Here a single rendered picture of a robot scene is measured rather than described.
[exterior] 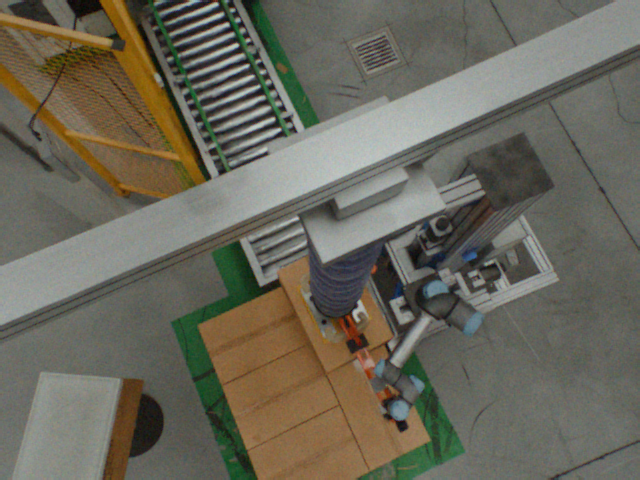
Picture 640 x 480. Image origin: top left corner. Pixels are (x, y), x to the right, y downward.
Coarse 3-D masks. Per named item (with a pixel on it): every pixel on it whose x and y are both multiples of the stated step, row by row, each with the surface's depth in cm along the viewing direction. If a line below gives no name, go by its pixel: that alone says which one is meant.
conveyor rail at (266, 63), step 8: (232, 0) 401; (240, 8) 398; (240, 16) 398; (248, 24) 395; (248, 32) 394; (256, 40) 391; (264, 56) 388; (264, 64) 387; (272, 72) 385; (272, 80) 384; (280, 88) 382; (280, 96) 381; (288, 104) 379; (296, 120) 376; (296, 128) 374
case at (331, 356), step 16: (288, 272) 300; (304, 272) 300; (288, 288) 298; (368, 304) 296; (304, 320) 293; (336, 320) 293; (384, 320) 293; (368, 336) 291; (384, 336) 291; (320, 352) 289; (336, 352) 289; (336, 368) 309
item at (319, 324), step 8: (296, 288) 296; (304, 296) 294; (304, 304) 294; (312, 312) 292; (312, 320) 292; (320, 320) 291; (328, 320) 291; (320, 328) 290; (336, 328) 290; (320, 336) 290
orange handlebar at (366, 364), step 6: (372, 270) 286; (342, 318) 281; (348, 318) 280; (342, 324) 279; (348, 330) 279; (354, 330) 278; (348, 336) 277; (360, 354) 276; (366, 354) 275; (360, 360) 274; (366, 360) 274; (372, 360) 274; (366, 366) 273; (372, 366) 273; (366, 372) 273; (384, 390) 271; (378, 396) 270; (390, 396) 270
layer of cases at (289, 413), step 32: (224, 320) 346; (256, 320) 346; (288, 320) 346; (224, 352) 341; (256, 352) 341; (288, 352) 341; (384, 352) 341; (224, 384) 340; (256, 384) 336; (288, 384) 336; (320, 384) 336; (352, 384) 336; (256, 416) 331; (288, 416) 331; (320, 416) 331; (352, 416) 331; (416, 416) 331; (256, 448) 327; (288, 448) 327; (320, 448) 327; (352, 448) 327; (384, 448) 327
